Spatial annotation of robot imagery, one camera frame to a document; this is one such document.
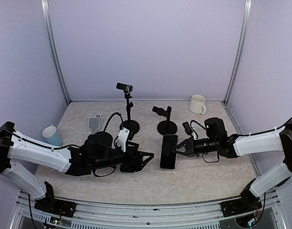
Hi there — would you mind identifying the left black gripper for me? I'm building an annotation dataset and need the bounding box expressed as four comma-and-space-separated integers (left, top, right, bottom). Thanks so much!
92, 142, 154, 171

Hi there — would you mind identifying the blue phone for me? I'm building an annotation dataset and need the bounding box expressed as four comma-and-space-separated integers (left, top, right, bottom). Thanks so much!
120, 165, 135, 173

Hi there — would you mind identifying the black tall phone stand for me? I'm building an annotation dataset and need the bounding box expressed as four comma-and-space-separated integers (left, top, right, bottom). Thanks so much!
116, 83, 140, 139

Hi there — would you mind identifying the silver folding phone stand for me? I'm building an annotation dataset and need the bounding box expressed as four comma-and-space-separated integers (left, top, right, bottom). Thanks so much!
88, 115, 104, 134

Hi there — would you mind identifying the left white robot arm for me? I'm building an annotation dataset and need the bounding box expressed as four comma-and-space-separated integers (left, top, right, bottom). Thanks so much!
0, 122, 154, 212

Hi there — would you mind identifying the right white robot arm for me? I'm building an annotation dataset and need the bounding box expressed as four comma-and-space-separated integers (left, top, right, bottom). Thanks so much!
171, 117, 292, 212

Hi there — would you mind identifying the cream ceramic mug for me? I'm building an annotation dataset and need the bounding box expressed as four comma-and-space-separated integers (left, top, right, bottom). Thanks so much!
189, 94, 207, 115

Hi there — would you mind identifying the light blue mug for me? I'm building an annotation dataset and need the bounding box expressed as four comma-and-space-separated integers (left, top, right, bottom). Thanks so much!
42, 125, 62, 146

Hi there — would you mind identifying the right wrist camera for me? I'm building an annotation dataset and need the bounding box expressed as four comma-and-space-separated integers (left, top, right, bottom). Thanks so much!
182, 122, 199, 140

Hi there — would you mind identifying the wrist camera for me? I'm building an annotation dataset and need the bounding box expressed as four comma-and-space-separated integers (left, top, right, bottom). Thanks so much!
116, 127, 130, 153
182, 122, 199, 140

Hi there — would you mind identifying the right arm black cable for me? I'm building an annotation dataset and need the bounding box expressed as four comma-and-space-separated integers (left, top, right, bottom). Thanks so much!
190, 120, 207, 131

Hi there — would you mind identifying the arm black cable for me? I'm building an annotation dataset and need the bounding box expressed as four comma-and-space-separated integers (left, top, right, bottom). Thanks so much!
0, 112, 124, 178
190, 120, 207, 131

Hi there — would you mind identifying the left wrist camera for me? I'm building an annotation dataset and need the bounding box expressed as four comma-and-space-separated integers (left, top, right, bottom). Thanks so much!
116, 127, 130, 153

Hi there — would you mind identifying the front aluminium rail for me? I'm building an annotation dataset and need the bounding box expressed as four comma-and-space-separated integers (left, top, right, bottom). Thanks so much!
6, 191, 289, 229

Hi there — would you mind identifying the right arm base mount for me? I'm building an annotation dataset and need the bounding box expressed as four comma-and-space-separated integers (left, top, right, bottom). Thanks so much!
221, 182, 262, 217

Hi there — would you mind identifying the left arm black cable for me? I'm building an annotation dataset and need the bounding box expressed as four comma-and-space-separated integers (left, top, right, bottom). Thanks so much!
0, 112, 124, 178

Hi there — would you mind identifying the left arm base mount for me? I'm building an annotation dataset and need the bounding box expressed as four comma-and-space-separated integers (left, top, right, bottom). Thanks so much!
34, 181, 77, 218

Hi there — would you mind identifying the right aluminium frame post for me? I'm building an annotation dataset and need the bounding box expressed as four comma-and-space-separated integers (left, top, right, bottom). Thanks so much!
223, 0, 252, 106

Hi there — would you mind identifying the aluminium frame post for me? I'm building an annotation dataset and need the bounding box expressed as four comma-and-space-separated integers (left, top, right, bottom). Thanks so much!
40, 0, 71, 106
223, 0, 252, 106

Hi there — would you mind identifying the left aluminium frame post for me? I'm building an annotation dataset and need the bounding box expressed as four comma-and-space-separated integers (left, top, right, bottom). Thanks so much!
40, 0, 71, 106

